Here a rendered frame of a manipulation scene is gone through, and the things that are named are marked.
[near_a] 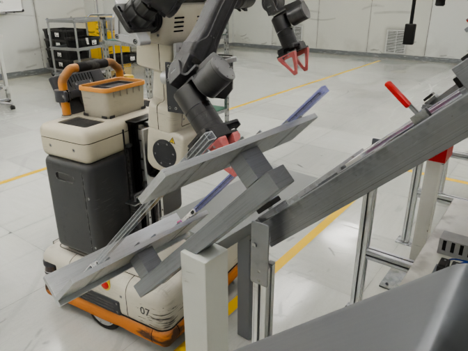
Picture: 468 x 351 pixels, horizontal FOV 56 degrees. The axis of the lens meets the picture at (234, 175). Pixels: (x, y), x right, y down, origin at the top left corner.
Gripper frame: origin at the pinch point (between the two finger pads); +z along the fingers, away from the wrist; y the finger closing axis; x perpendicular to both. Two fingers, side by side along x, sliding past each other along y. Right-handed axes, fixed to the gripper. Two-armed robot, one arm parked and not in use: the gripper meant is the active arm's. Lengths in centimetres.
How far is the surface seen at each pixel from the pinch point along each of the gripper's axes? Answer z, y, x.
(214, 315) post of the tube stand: 20.6, -14.6, 10.0
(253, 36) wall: -432, 840, 522
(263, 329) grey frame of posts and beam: 32.5, 11.0, 33.2
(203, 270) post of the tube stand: 12.8, -16.8, 2.9
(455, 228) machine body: 40, 65, 3
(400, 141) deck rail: 12.2, 17.1, -22.0
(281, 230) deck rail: 14.2, 15.1, 13.2
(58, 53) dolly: -405, 292, 481
